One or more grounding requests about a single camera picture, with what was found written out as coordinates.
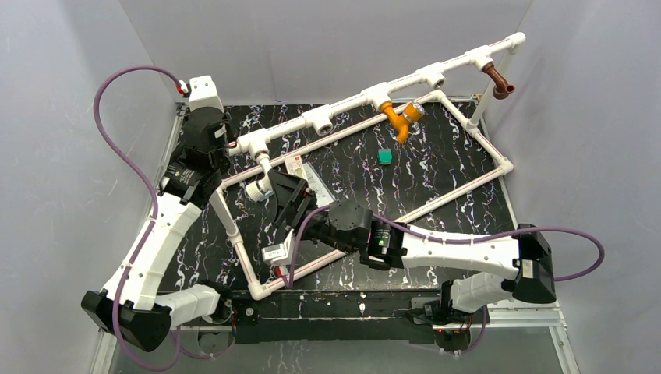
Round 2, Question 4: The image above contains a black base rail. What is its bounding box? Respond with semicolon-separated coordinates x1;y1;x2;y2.
144;288;564;347

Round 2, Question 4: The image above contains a green tape roll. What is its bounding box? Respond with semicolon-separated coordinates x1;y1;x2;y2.
377;149;393;165

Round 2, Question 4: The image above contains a brown faucet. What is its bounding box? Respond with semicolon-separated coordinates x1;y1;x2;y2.
482;62;515;100

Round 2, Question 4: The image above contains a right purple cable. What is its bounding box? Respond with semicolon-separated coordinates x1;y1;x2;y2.
278;203;606;357

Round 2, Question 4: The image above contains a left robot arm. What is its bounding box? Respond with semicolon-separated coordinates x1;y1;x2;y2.
81;107;234;352

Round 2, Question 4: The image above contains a clear plastic package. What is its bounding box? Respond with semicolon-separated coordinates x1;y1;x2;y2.
303;163;335;206

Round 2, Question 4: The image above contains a white faucet chrome knob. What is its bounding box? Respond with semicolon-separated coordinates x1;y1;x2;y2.
246;152;273;202

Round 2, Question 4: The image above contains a white PVC pipe frame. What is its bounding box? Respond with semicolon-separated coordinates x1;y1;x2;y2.
206;31;527;302

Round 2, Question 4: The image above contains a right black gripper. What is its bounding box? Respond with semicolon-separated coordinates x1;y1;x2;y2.
267;170;356;256

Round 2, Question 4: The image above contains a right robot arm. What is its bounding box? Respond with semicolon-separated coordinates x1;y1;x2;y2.
262;169;557;323

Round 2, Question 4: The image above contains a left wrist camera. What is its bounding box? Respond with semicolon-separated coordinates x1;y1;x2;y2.
188;75;224;113

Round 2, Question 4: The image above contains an orange faucet chrome knob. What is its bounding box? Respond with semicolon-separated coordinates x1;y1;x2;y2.
379;101;426;144

